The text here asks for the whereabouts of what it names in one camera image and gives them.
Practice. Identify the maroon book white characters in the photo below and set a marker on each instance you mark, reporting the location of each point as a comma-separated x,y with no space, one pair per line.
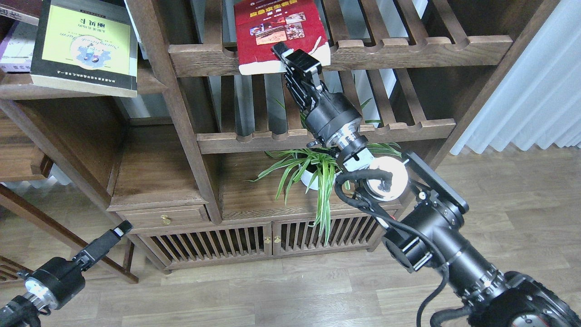
27,11

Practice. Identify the brass drawer knob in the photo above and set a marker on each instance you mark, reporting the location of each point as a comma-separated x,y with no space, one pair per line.
165,220

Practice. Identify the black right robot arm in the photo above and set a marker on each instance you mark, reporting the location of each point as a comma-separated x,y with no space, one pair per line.
422,214

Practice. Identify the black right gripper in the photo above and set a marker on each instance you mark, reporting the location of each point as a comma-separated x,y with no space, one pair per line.
330,117

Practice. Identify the dark wooden bookshelf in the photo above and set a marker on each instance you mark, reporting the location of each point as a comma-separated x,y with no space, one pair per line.
429,75

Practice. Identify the white plant pot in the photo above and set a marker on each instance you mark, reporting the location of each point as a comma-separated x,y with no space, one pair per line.
317,177

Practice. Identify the spider plant green leaves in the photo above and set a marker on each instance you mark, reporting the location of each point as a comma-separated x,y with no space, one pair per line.
294,162

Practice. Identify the red paperback book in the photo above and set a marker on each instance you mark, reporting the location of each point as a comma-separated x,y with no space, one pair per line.
260,24

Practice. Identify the dark spine book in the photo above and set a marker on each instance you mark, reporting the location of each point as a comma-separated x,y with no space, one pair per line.
85,46

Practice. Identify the pale lavender paperback book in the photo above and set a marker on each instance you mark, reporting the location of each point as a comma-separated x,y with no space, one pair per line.
17,48

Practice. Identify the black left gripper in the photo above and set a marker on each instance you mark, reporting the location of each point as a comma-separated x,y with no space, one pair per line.
56,282

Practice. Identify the white sheer curtain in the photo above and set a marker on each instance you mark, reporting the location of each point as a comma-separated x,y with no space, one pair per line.
538,102

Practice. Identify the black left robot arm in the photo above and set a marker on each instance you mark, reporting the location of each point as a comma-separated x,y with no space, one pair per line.
19,312

